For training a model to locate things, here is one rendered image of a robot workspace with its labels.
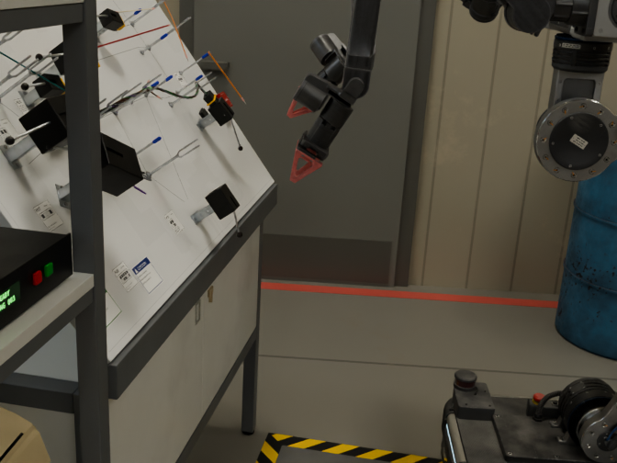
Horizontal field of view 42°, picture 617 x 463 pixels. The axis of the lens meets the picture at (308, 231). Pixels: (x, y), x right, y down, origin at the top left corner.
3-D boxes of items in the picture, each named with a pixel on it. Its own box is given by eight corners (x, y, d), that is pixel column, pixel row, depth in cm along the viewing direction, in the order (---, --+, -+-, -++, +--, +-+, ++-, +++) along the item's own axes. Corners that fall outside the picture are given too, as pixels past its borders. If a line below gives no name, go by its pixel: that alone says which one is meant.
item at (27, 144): (-51, 154, 122) (16, 105, 117) (13, 135, 138) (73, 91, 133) (-24, 192, 123) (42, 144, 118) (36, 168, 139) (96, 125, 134)
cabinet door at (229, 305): (258, 326, 252) (263, 208, 239) (205, 418, 201) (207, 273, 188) (251, 325, 252) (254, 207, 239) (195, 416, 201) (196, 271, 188)
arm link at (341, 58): (348, 66, 198) (358, 71, 203) (334, 46, 200) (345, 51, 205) (328, 84, 201) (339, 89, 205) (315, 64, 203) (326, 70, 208)
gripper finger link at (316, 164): (278, 175, 175) (301, 141, 172) (280, 167, 181) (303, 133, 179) (304, 192, 176) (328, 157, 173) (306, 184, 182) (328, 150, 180)
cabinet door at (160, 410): (202, 418, 201) (204, 273, 188) (112, 571, 149) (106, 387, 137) (195, 417, 201) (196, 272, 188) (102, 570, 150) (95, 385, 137)
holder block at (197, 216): (215, 254, 182) (250, 233, 179) (185, 209, 180) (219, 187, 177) (221, 247, 186) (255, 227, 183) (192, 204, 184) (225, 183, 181)
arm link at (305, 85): (367, 84, 168) (365, 78, 176) (320, 53, 166) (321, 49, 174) (336, 130, 171) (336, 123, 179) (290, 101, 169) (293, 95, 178)
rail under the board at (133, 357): (276, 204, 242) (277, 183, 240) (117, 400, 132) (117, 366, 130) (259, 202, 243) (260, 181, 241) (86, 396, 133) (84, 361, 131)
